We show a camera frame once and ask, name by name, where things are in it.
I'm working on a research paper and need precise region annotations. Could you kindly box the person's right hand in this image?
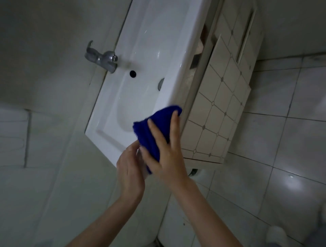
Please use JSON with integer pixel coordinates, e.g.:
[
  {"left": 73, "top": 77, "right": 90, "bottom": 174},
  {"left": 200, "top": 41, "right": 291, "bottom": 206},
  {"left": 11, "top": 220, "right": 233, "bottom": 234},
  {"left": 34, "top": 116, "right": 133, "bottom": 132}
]
[{"left": 140, "top": 111, "right": 190, "bottom": 189}]

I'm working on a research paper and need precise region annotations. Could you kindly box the person's left hand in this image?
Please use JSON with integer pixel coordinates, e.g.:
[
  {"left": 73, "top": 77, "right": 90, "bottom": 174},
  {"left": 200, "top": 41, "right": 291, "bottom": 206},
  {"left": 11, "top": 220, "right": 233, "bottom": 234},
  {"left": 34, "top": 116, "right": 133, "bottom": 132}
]
[{"left": 116, "top": 139, "right": 146, "bottom": 202}]

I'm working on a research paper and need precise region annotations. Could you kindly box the small blue cleaning cloth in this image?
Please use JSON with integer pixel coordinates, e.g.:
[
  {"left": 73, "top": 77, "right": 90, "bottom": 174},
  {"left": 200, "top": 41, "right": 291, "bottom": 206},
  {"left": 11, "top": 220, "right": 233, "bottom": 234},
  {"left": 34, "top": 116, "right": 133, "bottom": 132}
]
[{"left": 133, "top": 105, "right": 183, "bottom": 175}]

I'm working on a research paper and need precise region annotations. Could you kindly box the white ceramic sink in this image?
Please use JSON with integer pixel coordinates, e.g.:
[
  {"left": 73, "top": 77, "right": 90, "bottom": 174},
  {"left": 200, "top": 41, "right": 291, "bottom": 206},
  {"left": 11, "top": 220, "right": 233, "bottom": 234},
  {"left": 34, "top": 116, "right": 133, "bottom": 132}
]
[{"left": 85, "top": 0, "right": 212, "bottom": 181}]

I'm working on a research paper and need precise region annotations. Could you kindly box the person's left forearm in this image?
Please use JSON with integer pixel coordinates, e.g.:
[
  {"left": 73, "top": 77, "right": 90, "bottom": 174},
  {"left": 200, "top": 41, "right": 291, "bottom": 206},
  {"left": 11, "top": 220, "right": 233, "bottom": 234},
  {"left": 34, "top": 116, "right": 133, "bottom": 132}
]
[{"left": 66, "top": 193, "right": 143, "bottom": 247}]

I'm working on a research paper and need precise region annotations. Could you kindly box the person's right forearm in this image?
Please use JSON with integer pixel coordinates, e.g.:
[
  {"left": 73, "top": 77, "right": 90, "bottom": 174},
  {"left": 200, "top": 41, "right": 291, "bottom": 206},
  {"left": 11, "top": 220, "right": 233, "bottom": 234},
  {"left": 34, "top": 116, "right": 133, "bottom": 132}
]
[{"left": 176, "top": 178, "right": 242, "bottom": 247}]

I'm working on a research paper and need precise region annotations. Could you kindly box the patterned vanity cabinet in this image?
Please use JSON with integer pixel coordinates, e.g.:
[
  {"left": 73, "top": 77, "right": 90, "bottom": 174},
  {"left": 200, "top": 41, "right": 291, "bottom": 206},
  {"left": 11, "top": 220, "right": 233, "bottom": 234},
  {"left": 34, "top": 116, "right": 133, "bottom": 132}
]
[{"left": 176, "top": 0, "right": 264, "bottom": 170}]

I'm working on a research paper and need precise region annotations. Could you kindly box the chrome faucet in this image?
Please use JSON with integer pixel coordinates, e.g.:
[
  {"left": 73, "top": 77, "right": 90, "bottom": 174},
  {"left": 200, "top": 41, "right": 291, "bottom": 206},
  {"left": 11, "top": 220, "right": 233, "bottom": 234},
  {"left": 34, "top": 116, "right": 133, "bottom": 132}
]
[{"left": 84, "top": 40, "right": 119, "bottom": 74}]

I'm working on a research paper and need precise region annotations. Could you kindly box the white shoe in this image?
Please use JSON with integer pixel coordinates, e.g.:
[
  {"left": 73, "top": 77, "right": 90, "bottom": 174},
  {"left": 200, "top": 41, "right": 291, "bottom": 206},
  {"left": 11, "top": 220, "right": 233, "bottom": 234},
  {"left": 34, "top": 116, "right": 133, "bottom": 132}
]
[{"left": 266, "top": 225, "right": 290, "bottom": 247}]

